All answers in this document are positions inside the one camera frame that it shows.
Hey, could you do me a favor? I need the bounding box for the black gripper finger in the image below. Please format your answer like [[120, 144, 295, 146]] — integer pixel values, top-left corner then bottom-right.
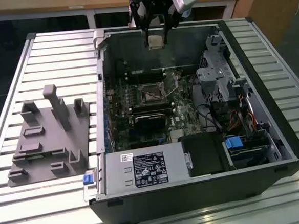
[[129, 0, 153, 49], [160, 1, 184, 46]]

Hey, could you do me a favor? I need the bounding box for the silver CPU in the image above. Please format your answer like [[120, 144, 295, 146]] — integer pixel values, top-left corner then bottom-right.
[[148, 35, 166, 51]]

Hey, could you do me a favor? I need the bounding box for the black RAM slot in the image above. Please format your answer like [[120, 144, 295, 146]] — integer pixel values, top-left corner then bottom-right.
[[126, 73, 164, 81], [132, 105, 171, 111], [133, 103, 171, 110], [125, 66, 163, 74], [133, 102, 170, 108], [126, 77, 165, 85], [126, 70, 164, 78]]

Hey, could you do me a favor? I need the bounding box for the CPU socket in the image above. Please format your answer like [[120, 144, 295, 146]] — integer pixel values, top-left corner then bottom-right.
[[136, 81, 170, 105]]

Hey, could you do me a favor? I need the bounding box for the green RAM stick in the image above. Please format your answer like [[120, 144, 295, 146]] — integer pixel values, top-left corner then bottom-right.
[[26, 153, 53, 160], [133, 106, 172, 117]]

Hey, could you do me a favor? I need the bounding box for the green motherboard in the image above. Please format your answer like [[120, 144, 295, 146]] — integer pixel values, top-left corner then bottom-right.
[[102, 62, 209, 153]]

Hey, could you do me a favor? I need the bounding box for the grey metal drive cage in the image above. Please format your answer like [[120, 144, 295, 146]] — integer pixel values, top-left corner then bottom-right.
[[193, 32, 252, 106]]

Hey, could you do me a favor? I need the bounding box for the black graphics card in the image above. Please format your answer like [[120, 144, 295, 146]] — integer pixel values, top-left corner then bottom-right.
[[133, 113, 167, 131]]

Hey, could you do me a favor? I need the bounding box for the wooden desk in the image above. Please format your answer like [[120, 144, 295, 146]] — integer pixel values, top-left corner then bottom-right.
[[0, 0, 242, 22]]

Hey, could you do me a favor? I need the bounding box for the wooden cabinet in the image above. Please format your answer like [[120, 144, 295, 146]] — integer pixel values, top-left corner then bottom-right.
[[230, 0, 299, 49]]

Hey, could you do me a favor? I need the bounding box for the silver finned heat sink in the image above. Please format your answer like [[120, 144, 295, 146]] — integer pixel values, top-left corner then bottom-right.
[[170, 129, 184, 142]]

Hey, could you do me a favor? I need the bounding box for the hard disk in blue carrier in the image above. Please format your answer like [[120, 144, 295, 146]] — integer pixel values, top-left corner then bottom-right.
[[224, 133, 274, 170]]

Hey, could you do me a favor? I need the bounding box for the grey parts rack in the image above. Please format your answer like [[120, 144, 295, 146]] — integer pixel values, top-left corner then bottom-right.
[[0, 81, 96, 189]]

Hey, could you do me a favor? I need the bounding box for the grey power supply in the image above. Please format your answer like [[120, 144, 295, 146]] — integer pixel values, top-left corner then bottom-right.
[[102, 141, 194, 195]]

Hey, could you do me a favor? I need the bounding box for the blue case latch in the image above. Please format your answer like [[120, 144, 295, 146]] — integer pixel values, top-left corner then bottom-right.
[[82, 173, 93, 186]]

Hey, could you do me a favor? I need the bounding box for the black PC case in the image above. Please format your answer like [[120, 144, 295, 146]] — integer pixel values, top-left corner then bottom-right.
[[71, 13, 299, 224]]

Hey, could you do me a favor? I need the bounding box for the light grey case handle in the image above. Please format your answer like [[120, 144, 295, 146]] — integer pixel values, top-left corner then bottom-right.
[[92, 29, 110, 51]]

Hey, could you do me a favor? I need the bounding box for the orange yellow wire bundle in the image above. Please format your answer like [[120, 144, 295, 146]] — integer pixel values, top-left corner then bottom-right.
[[228, 108, 258, 135]]

